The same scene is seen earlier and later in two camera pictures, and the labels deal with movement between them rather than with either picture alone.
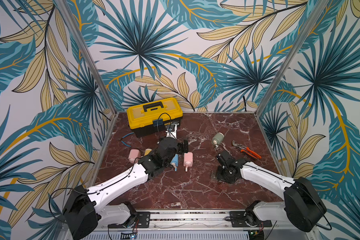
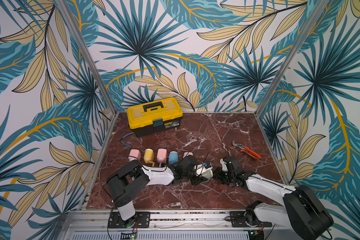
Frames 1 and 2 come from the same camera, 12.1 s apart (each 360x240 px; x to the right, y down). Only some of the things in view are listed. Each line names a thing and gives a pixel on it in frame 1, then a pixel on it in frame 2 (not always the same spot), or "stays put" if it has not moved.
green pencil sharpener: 217,139 to 207,174
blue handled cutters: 124,136 stays put
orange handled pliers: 247,150 stays put
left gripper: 180,145 to 198,180
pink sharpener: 133,154 stays put
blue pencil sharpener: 174,162 stays put
